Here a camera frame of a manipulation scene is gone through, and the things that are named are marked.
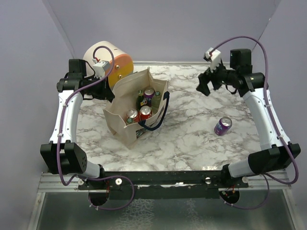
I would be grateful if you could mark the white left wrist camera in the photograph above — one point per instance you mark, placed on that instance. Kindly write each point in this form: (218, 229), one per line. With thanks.
(100, 68)

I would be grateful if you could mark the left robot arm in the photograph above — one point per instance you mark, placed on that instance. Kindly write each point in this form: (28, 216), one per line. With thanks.
(62, 154)

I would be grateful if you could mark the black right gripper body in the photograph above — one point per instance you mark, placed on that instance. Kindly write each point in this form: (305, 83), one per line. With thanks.
(223, 76)

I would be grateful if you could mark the white round drawer box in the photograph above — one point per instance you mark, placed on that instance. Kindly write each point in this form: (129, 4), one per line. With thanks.
(123, 62)

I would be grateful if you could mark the red cola can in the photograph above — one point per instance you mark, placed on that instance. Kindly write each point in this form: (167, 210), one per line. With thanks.
(145, 112)
(133, 115)

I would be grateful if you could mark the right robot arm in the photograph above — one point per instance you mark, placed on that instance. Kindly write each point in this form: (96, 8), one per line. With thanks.
(277, 150)

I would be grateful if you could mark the purple Fanta can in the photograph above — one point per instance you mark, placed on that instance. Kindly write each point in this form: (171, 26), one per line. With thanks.
(148, 93)
(223, 125)

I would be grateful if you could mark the beige canvas tote bag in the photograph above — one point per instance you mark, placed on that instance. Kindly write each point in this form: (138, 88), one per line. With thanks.
(125, 92)

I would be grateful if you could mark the green Perrier bottle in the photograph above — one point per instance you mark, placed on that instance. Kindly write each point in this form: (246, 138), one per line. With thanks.
(140, 101)

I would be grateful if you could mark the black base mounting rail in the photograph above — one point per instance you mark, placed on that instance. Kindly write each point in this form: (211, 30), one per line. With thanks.
(163, 184)

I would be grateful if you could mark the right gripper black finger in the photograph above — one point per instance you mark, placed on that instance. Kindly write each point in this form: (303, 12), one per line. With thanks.
(204, 79)
(214, 67)

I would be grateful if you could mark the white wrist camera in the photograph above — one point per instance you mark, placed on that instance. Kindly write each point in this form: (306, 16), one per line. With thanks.
(212, 55)
(100, 68)

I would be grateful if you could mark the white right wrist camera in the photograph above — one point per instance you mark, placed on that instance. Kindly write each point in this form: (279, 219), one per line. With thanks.
(212, 55)

